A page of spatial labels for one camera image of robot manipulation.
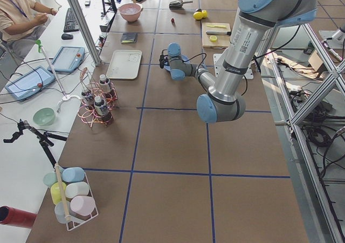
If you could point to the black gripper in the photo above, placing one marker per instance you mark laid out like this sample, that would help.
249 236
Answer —
167 64

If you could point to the blue plate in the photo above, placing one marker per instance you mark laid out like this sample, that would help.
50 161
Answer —
176 63

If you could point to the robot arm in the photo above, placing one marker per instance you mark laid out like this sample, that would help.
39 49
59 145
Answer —
221 102

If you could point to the cream bear tray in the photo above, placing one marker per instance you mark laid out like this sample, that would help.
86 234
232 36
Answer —
124 64

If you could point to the lemon half slice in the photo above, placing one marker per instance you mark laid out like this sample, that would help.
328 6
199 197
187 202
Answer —
213 38

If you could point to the yellow lemon front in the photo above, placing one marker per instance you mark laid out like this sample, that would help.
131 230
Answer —
198 15

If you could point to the yellow lemon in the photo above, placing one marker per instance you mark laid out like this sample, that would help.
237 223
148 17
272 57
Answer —
204 13
198 15

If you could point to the metal scoop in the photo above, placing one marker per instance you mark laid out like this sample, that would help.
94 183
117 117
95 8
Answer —
178 4

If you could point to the pink bowl with ice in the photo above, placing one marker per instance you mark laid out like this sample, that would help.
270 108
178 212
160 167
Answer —
131 11

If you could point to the wooden cutting board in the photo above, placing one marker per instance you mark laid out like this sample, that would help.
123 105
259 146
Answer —
222 42

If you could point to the drink bottle far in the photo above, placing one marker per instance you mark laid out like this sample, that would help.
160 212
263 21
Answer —
105 85

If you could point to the drink bottle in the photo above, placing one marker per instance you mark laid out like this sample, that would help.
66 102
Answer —
102 110
105 85
88 99

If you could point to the yellow lemon back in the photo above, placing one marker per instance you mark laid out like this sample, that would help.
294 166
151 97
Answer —
204 13

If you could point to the yellow plastic knife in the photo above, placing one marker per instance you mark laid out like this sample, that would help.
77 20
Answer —
217 26

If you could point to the drink bottle near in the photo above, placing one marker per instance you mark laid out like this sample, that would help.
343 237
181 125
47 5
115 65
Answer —
102 110

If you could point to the drink bottle left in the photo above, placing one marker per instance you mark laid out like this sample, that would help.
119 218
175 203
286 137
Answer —
88 99

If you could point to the teach pendant far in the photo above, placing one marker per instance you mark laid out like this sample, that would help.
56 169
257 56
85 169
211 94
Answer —
68 58

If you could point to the teach pendant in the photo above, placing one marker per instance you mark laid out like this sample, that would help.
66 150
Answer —
29 84
68 58

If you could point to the black keyboard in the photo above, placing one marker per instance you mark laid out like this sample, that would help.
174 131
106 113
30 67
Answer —
70 24

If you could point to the black computer mouse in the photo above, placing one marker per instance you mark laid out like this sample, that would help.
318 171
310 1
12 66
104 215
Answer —
67 36

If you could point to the white stand with pole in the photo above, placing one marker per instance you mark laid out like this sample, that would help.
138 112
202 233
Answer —
66 97

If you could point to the teach pendant near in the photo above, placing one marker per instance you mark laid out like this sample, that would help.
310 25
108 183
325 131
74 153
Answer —
29 84

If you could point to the green bowl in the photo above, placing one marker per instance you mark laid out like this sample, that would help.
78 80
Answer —
44 117

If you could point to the blue plastic cup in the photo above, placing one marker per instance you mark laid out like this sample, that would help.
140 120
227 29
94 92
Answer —
73 174

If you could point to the seated person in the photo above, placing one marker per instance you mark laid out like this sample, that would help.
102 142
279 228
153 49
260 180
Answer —
22 23

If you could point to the white plastic cup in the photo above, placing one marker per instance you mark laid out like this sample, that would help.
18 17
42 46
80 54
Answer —
77 189

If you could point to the mint green plastic cup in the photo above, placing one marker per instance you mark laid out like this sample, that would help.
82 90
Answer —
50 179

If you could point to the pink plastic cup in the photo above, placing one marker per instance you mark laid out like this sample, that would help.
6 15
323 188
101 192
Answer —
82 205

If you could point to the yellow green plastic cup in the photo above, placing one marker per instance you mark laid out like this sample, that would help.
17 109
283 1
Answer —
55 193

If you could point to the light grey blue cup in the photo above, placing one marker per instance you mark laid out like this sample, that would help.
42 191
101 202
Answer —
60 213

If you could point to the red cylinder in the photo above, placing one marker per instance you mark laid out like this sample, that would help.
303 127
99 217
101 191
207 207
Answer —
15 217

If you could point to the copper wire bottle rack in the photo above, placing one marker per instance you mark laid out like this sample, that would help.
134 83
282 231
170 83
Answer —
90 117

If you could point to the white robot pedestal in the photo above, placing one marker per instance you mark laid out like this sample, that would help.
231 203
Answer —
245 49

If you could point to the aluminium frame post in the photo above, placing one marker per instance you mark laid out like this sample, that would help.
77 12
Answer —
84 29

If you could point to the white wire cup basket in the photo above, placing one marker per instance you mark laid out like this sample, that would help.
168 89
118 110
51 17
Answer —
74 220

